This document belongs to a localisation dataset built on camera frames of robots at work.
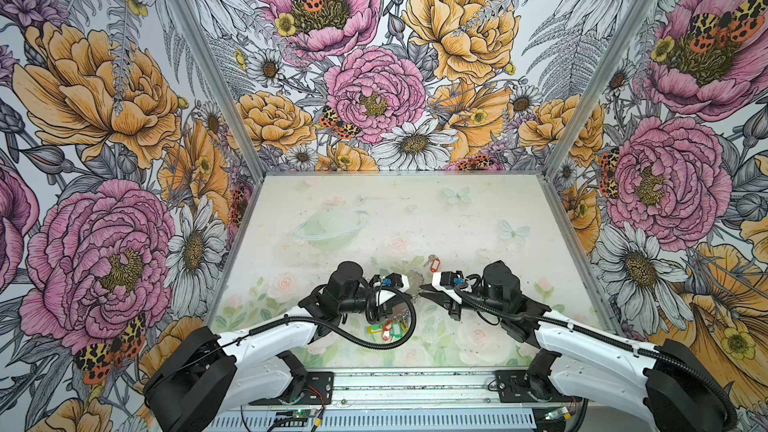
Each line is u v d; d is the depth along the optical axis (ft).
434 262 3.17
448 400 2.43
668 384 1.34
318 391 2.40
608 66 2.98
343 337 1.75
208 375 1.35
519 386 2.43
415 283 2.66
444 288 2.06
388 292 2.11
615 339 1.59
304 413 2.33
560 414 2.33
